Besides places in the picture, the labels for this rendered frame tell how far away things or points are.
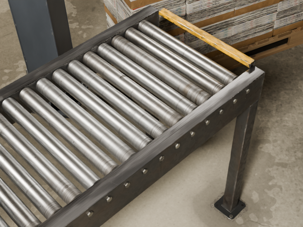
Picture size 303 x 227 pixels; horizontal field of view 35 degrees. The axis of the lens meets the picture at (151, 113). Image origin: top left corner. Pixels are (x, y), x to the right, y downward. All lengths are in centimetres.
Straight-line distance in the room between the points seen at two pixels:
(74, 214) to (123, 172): 18
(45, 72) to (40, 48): 72
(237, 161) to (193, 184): 42
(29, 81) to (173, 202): 93
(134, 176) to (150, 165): 6
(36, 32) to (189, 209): 106
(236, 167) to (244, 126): 25
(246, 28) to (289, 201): 97
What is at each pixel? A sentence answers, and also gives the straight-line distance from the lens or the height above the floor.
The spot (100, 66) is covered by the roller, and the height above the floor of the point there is 80.
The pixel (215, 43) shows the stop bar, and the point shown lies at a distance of 167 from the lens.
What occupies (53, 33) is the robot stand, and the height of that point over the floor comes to 52.
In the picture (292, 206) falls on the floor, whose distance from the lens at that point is 226.
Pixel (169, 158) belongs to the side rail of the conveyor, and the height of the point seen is 74.
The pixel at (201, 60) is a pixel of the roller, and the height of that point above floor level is 80.
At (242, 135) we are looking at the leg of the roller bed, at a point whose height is 52.
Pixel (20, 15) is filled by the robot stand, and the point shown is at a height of 61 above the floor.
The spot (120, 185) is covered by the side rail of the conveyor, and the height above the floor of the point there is 80.
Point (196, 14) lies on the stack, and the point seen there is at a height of 46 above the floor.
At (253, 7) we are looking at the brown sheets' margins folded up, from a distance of 262.
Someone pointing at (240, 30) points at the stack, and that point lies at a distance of 266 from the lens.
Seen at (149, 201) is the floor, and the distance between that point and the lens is 220.
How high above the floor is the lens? 185
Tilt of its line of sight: 47 degrees down
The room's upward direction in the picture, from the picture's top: 2 degrees counter-clockwise
